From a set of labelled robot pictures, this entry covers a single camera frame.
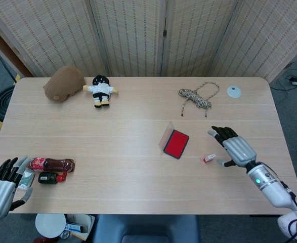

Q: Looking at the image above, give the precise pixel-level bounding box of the white round bowl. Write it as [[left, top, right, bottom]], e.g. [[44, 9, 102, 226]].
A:
[[35, 214, 67, 238]]

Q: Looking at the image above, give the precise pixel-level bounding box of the black floor cable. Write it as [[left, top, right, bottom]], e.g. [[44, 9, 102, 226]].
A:
[[269, 68, 297, 102]]

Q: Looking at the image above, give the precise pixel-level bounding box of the blue grey chair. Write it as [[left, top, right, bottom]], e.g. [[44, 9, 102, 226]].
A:
[[91, 215, 201, 243]]

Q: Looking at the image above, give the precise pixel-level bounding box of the woven folding screen panel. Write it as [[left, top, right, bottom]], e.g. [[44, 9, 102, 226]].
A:
[[89, 0, 168, 77], [210, 0, 297, 83], [0, 0, 112, 78], [162, 0, 240, 77]]

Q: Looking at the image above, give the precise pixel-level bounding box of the black and white plush doll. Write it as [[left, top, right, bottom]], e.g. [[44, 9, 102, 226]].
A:
[[82, 75, 119, 109]]

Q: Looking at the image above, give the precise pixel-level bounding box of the black round stool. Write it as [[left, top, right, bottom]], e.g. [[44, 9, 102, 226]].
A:
[[0, 85, 15, 122]]

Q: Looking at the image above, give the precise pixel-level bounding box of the white round grommet cover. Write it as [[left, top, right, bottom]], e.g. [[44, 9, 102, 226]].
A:
[[226, 85, 242, 99]]

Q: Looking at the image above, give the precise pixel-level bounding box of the dark sausage snack package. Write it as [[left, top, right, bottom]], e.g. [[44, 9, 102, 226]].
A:
[[28, 156, 77, 174]]

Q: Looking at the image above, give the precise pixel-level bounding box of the red ink pad clear lid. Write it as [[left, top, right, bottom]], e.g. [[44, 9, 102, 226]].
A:
[[158, 121, 190, 160]]

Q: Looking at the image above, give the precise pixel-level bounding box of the small green white packet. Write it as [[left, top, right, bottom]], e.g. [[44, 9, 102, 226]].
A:
[[17, 169, 35, 190]]

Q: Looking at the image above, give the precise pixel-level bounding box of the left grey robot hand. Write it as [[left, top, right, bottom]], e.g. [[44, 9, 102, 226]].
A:
[[0, 156, 34, 220]]

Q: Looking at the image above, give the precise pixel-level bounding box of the coiled speckled rope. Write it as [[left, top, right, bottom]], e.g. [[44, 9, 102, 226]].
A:
[[178, 81, 220, 118]]

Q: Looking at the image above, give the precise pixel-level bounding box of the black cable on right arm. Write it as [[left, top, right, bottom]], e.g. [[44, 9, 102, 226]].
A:
[[263, 164, 297, 243]]

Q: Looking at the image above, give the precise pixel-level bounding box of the white and red stamp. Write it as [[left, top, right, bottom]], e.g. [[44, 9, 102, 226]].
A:
[[200, 153, 217, 164]]

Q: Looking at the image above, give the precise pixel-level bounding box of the cardboard box with papers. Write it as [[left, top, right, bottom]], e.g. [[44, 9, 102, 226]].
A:
[[59, 214, 96, 241]]

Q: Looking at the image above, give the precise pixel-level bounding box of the black red car key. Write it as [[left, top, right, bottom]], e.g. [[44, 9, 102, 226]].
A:
[[37, 172, 66, 185]]

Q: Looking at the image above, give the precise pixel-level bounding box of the brown capybara plush toy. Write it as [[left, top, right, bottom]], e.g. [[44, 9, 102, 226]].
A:
[[42, 65, 86, 102]]

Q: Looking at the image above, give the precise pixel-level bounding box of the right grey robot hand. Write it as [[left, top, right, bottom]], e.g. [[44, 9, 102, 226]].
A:
[[207, 126, 258, 168]]

